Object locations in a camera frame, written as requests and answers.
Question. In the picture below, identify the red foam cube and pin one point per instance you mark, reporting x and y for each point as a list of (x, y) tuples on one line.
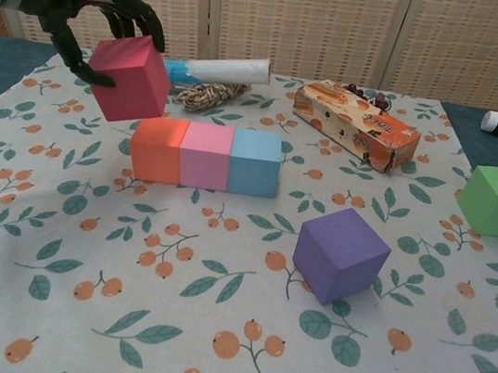
[(133, 80)]

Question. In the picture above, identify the orange foam cube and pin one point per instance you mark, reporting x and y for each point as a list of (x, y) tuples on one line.
[(156, 151)]

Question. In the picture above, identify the pink foam cube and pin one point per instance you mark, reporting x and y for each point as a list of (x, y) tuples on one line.
[(205, 159)]

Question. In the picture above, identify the light blue foam cube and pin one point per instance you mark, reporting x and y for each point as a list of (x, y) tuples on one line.
[(254, 166)]

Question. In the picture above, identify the purple foam cube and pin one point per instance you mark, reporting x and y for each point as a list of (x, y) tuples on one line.
[(341, 256)]

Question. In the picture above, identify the orange biscuit box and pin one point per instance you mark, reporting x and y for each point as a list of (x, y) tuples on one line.
[(380, 126)]

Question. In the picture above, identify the white bag roll blue band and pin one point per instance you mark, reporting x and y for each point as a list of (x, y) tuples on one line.
[(229, 70)]

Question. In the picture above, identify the bamboo folding screen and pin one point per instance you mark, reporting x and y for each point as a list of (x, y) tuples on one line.
[(302, 16)]

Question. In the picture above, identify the floral berry print tablecloth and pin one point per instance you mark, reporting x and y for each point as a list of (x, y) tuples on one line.
[(227, 333)]

